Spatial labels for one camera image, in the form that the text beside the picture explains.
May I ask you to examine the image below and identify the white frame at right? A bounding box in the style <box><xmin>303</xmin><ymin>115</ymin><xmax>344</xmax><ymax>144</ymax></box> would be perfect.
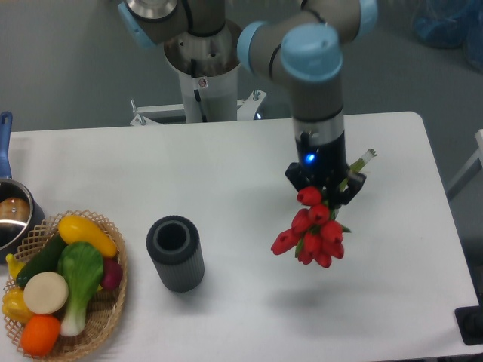
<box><xmin>446</xmin><ymin>129</ymin><xmax>482</xmax><ymax>201</ymax></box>

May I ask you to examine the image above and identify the yellow squash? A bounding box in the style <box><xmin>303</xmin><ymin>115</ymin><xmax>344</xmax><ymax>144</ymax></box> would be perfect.
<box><xmin>57</xmin><ymin>215</ymin><xmax>118</xmax><ymax>258</ymax></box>

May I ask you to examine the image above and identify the blue plastic bag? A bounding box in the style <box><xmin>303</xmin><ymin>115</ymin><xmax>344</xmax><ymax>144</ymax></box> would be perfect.
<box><xmin>411</xmin><ymin>1</ymin><xmax>482</xmax><ymax>72</ymax></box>

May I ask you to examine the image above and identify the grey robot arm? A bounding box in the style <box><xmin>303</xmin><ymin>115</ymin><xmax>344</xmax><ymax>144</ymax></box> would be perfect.
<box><xmin>118</xmin><ymin>1</ymin><xmax>378</xmax><ymax>208</ymax></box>

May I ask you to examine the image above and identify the purple red radish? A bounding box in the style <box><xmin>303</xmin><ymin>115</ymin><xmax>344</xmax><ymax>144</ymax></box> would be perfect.
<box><xmin>100</xmin><ymin>259</ymin><xmax>123</xmax><ymax>290</ymax></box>

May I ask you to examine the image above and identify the black device at edge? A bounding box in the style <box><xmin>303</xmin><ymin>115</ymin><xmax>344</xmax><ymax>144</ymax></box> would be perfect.
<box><xmin>454</xmin><ymin>305</ymin><xmax>482</xmax><ymax>345</ymax></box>

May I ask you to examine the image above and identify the dark green cucumber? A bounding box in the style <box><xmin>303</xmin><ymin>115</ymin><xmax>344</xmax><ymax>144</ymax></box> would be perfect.
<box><xmin>15</xmin><ymin>233</ymin><xmax>67</xmax><ymax>288</ymax></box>

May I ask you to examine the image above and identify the yellow banana tip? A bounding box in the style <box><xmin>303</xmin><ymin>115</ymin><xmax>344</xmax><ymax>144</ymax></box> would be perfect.
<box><xmin>5</xmin><ymin>253</ymin><xmax>25</xmax><ymax>280</ymax></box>

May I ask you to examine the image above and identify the beige round bun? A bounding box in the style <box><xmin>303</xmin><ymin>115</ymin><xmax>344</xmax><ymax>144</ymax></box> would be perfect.
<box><xmin>23</xmin><ymin>271</ymin><xmax>69</xmax><ymax>314</ymax></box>

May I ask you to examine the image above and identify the dark grey ribbed vase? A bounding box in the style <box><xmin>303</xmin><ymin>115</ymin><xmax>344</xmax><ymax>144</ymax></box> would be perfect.
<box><xmin>146</xmin><ymin>215</ymin><xmax>205</xmax><ymax>293</ymax></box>

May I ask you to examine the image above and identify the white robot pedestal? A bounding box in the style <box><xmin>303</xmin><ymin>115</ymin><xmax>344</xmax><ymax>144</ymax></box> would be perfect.
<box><xmin>130</xmin><ymin>68</ymin><xmax>266</xmax><ymax>126</ymax></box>

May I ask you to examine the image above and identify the orange fruit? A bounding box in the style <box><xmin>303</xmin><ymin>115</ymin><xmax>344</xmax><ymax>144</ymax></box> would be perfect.
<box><xmin>20</xmin><ymin>314</ymin><xmax>60</xmax><ymax>357</ymax></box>

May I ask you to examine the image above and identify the yellow bell pepper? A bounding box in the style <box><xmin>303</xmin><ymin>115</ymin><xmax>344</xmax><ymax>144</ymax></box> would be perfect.
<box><xmin>2</xmin><ymin>287</ymin><xmax>35</xmax><ymax>324</ymax></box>

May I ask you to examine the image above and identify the green bok choy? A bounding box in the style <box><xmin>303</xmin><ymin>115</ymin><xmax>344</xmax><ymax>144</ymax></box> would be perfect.
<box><xmin>57</xmin><ymin>241</ymin><xmax>103</xmax><ymax>337</ymax></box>

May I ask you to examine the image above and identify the red tulip bouquet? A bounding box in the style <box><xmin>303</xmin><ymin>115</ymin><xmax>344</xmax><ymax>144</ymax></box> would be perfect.
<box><xmin>270</xmin><ymin>148</ymin><xmax>379</xmax><ymax>269</ymax></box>

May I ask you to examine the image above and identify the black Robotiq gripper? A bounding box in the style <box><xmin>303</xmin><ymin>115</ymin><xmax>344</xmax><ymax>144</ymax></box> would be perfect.
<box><xmin>285</xmin><ymin>132</ymin><xmax>367</xmax><ymax>206</ymax></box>

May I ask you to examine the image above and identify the blue handled saucepan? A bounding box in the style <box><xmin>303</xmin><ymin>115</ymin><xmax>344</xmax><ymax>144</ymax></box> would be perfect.
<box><xmin>1</xmin><ymin>111</ymin><xmax>45</xmax><ymax>265</ymax></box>

